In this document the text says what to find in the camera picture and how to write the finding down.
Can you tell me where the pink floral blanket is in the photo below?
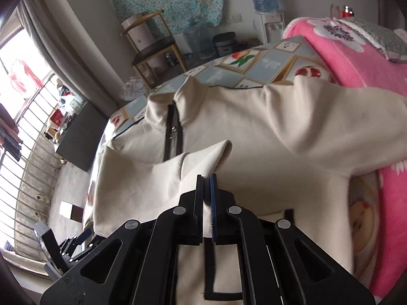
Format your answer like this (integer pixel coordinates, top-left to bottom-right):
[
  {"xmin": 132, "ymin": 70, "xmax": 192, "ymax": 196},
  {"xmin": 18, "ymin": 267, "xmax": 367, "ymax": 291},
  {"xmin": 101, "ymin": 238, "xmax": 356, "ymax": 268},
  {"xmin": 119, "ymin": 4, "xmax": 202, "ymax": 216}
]
[{"xmin": 272, "ymin": 17, "xmax": 406, "ymax": 303}]

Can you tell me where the small brown white box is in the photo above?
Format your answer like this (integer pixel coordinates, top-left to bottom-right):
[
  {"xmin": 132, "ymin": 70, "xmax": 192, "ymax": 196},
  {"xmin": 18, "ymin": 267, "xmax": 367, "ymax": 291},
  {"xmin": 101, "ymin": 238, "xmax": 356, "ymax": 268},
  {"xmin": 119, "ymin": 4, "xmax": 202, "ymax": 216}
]
[{"xmin": 59, "ymin": 201, "xmax": 83, "ymax": 223}]

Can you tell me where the cream jacket with black trim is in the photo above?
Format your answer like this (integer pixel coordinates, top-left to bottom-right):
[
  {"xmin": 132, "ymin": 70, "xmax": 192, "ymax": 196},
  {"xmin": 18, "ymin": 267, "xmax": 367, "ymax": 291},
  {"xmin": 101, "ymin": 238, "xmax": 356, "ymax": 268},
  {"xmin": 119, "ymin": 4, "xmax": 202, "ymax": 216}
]
[{"xmin": 83, "ymin": 75, "xmax": 407, "ymax": 305}]

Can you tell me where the white cylindrical box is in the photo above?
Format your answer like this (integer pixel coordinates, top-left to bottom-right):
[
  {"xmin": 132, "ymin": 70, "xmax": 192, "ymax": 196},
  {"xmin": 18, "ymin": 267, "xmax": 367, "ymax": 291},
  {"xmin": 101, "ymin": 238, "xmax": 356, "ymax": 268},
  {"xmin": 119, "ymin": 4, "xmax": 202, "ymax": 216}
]
[{"xmin": 121, "ymin": 13, "xmax": 155, "ymax": 50}]

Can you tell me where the black low cabinet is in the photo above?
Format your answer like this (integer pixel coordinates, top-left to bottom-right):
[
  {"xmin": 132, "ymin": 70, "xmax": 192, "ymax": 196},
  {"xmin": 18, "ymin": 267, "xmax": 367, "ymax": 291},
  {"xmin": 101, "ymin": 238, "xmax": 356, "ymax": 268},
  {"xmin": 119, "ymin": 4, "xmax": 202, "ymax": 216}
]
[{"xmin": 56, "ymin": 103, "xmax": 108, "ymax": 172}]

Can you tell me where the black rice cooker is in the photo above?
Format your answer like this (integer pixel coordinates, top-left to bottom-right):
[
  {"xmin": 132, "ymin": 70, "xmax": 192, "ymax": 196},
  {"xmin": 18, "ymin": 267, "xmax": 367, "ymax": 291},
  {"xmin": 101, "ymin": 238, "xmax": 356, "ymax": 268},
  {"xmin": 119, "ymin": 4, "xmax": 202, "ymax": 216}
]
[{"xmin": 212, "ymin": 32, "xmax": 237, "ymax": 57}]

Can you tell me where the white water dispenser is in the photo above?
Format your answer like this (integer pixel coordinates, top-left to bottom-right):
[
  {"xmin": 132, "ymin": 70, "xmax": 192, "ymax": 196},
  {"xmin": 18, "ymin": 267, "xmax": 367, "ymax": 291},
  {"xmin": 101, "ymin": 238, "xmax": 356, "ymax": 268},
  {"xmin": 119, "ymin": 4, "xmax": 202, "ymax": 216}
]
[{"xmin": 253, "ymin": 12, "xmax": 285, "ymax": 44}]

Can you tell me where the grey curtain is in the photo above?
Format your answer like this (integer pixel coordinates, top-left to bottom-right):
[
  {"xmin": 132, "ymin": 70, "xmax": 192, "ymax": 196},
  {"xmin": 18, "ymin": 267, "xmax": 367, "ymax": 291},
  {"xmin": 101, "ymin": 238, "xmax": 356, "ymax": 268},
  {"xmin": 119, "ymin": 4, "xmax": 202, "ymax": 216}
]
[{"xmin": 17, "ymin": 0, "xmax": 119, "ymax": 117}]

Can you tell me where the grey lace pillow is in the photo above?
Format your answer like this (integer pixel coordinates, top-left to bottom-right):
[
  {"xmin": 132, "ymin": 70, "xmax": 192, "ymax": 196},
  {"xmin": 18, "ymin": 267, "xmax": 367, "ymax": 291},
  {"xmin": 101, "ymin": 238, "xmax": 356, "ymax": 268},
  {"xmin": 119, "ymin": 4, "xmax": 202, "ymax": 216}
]
[{"xmin": 339, "ymin": 17, "xmax": 406, "ymax": 63}]

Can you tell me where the metal balcony railing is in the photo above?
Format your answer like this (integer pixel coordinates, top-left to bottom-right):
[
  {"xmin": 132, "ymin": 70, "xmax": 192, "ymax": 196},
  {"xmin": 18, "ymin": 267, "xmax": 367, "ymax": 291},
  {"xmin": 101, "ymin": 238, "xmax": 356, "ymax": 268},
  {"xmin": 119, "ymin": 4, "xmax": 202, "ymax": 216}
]
[{"xmin": 1, "ymin": 72, "xmax": 61, "ymax": 261}]

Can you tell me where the wooden chair with black seat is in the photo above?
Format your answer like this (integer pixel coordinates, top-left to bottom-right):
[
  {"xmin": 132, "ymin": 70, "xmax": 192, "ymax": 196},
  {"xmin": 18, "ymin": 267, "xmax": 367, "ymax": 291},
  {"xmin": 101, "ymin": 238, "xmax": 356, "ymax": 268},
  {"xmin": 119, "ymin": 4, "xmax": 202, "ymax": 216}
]
[{"xmin": 121, "ymin": 9, "xmax": 187, "ymax": 90}]

